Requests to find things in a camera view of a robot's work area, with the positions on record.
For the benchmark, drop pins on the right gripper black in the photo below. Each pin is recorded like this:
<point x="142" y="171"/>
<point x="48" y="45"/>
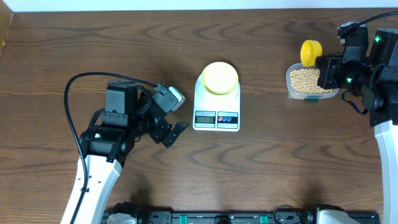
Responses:
<point x="328" y="69"/>

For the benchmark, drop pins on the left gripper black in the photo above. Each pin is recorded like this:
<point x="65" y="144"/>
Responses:
<point x="158" y="133"/>

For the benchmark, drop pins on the yellow plastic measuring scoop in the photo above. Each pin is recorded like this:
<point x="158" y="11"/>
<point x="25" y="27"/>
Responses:
<point x="310" y="50"/>

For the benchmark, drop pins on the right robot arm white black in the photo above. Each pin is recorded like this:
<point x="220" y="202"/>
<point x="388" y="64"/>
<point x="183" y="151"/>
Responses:
<point x="370" y="71"/>

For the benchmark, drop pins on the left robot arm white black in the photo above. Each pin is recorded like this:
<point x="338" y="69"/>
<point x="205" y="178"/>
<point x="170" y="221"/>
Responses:
<point x="131" y="112"/>

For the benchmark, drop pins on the white digital kitchen scale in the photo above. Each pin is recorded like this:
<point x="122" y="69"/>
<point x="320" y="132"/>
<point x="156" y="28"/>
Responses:
<point x="216" y="112"/>

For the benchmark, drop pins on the pale yellow plastic bowl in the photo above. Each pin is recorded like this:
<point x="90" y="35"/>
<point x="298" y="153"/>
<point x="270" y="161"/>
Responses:
<point x="219" y="78"/>

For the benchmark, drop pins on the clear container of soybeans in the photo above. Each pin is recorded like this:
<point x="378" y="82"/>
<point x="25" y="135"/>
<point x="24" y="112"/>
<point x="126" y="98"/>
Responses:
<point x="302" y="84"/>

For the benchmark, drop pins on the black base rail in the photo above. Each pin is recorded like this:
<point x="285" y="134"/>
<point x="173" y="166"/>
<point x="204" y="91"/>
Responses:
<point x="130" y="213"/>

